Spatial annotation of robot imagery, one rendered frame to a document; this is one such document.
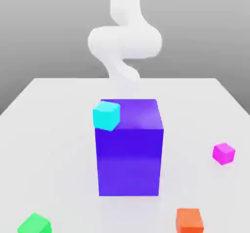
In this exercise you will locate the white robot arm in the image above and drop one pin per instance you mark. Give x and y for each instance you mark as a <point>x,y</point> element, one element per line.
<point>125,42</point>

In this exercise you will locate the small cyan cube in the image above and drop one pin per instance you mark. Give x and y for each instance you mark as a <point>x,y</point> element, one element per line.
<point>106,116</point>

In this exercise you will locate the small magenta cube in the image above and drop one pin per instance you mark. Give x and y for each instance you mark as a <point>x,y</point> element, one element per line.
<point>223,154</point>

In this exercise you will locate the small orange cube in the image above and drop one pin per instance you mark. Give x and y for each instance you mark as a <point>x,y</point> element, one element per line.
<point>189,220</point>

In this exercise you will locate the small green cube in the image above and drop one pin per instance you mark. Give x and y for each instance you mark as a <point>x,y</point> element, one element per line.
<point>34,224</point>

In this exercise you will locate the large purple box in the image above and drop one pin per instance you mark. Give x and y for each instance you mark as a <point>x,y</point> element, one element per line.
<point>129,159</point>

